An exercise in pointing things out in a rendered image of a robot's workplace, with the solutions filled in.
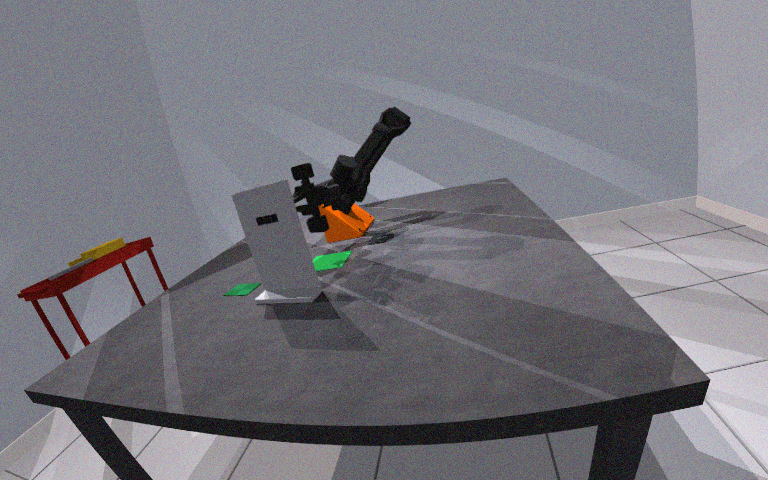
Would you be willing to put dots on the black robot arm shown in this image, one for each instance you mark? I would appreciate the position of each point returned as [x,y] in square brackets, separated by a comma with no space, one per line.
[351,175]

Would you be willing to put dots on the grey panel with socket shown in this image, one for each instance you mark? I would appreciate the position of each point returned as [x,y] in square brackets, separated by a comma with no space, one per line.
[277,242]

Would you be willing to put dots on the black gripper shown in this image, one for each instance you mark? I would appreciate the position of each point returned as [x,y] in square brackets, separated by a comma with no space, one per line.
[313,195]

